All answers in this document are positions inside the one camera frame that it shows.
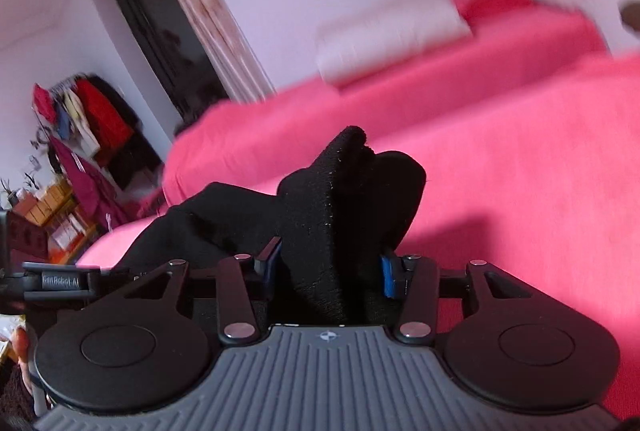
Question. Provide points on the dark window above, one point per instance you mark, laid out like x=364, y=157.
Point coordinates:
x=160, y=36

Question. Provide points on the person's left hand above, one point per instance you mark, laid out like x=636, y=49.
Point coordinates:
x=22, y=343

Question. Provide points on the black knit pants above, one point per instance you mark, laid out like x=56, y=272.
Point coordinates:
x=330, y=221

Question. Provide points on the pale pink satin pillow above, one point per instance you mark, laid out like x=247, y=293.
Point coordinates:
x=390, y=36

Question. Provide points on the red bed sheet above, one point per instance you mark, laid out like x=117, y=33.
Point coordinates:
x=400, y=86

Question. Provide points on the pink fleece blanket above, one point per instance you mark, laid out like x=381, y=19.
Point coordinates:
x=525, y=161

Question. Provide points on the maroon hanging garment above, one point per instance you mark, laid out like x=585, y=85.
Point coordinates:
x=85, y=181

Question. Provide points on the shelf with orange boxes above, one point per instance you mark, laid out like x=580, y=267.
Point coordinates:
x=45, y=206

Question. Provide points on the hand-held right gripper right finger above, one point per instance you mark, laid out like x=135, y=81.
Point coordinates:
x=389, y=278

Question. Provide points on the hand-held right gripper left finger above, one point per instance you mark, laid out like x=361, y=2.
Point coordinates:
x=270, y=268

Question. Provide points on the rack of hanging clothes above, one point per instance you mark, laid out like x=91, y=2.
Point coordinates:
x=105, y=116

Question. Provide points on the pale patterned curtain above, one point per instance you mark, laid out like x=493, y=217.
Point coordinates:
x=210, y=11

